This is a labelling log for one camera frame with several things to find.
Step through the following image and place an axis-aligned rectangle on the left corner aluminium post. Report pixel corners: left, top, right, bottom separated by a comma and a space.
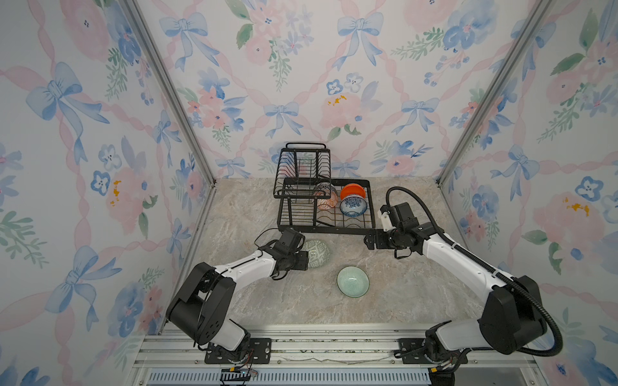
117, 0, 217, 187

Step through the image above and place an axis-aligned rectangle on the aluminium rail frame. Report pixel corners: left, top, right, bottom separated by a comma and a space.
126, 324, 549, 385

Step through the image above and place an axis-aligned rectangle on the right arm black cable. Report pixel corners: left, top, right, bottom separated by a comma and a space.
385, 186, 564, 358

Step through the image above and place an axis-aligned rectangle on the white lattice pattern bowl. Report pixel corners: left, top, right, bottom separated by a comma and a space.
315, 182, 335, 196

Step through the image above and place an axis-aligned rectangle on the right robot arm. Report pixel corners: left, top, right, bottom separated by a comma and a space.
365, 203, 549, 363

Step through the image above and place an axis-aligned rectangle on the black wire dish rack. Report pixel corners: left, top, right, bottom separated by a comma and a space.
273, 142, 376, 235

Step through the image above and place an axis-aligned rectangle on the right corner aluminium post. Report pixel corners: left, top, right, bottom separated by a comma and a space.
437, 0, 555, 188

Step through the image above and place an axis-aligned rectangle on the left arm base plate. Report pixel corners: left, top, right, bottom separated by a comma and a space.
204, 338, 272, 366

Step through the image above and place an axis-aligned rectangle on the corner aluminium post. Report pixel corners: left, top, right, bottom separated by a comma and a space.
437, 0, 555, 188
117, 0, 217, 187

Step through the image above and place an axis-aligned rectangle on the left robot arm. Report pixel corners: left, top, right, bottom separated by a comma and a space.
165, 229, 309, 363

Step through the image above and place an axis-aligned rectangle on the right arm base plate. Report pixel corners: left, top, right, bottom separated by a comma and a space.
394, 338, 468, 367

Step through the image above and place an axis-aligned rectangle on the blue floral ceramic bowl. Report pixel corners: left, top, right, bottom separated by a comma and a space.
340, 195, 368, 218

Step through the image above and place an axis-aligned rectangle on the pale green celadon bowl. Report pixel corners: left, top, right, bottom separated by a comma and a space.
336, 266, 370, 299

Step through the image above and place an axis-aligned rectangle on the orange plastic bowl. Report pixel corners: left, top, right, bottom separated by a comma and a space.
340, 183, 367, 200

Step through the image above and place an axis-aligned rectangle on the red patterned ceramic bowl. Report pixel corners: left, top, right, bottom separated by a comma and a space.
317, 191, 339, 211

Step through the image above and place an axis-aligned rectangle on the green patterned ceramic bowl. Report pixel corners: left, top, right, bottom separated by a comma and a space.
303, 240, 332, 269

